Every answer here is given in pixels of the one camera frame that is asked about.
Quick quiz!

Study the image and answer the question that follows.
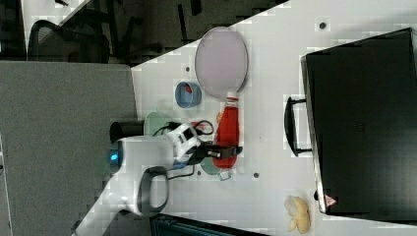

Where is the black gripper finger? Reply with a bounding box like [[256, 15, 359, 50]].
[[204, 142, 243, 159]]

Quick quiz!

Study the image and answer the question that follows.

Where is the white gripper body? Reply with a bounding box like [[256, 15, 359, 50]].
[[166, 122, 202, 165]]

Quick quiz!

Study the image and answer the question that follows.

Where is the red plush ketchup bottle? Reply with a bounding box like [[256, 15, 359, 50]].
[[213, 91, 240, 169]]

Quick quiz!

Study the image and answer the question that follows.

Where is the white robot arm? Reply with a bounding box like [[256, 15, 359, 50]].
[[71, 122, 243, 236]]

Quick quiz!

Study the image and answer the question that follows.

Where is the pale pink round plate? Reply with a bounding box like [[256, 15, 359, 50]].
[[195, 27, 248, 100]]

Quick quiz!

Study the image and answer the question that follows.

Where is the green glass cup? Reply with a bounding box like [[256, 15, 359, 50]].
[[200, 158, 232, 181]]

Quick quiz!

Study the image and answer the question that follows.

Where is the green perforated strainer basket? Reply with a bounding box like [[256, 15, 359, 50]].
[[144, 111, 172, 136]]

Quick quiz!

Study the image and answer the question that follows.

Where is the blue cup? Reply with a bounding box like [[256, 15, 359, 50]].
[[175, 82, 202, 108]]

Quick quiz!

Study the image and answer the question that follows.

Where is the red toy strawberry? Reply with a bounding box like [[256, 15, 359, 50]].
[[185, 85, 193, 93]]

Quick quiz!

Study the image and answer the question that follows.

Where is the black cylinder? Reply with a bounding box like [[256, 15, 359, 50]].
[[109, 120, 145, 143]]

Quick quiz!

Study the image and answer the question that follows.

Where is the yellow plush banana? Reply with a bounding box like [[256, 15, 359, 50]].
[[284, 196, 311, 234]]

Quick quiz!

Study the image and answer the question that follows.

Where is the black toaster oven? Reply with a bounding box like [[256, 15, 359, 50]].
[[300, 28, 417, 225]]

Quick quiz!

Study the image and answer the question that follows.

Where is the black office chair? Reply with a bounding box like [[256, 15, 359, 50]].
[[28, 15, 110, 64]]

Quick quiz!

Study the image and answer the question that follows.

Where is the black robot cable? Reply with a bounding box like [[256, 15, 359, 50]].
[[152, 119, 214, 181]]

